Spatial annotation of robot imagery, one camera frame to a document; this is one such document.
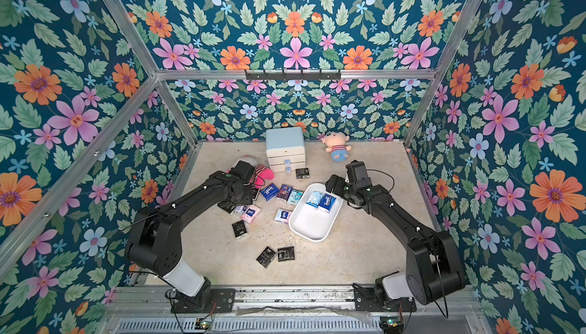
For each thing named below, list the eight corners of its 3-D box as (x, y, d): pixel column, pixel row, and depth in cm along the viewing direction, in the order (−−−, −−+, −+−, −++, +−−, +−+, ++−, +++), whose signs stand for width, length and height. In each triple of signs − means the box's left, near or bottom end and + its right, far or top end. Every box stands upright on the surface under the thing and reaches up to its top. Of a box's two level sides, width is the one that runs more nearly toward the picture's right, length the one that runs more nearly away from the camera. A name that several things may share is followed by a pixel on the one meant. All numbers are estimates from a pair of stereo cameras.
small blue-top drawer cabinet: (271, 175, 109) (265, 151, 96) (271, 153, 118) (265, 129, 105) (306, 171, 110) (305, 147, 97) (303, 150, 119) (302, 126, 106)
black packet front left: (257, 260, 84) (255, 258, 82) (268, 247, 87) (267, 245, 85) (266, 268, 82) (264, 266, 80) (277, 255, 85) (276, 253, 83)
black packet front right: (278, 261, 84) (278, 259, 82) (278, 250, 86) (277, 248, 84) (295, 259, 84) (294, 257, 82) (294, 248, 87) (293, 246, 85)
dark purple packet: (277, 197, 100) (276, 194, 98) (282, 186, 104) (282, 183, 102) (287, 200, 99) (286, 197, 97) (292, 189, 103) (292, 186, 101)
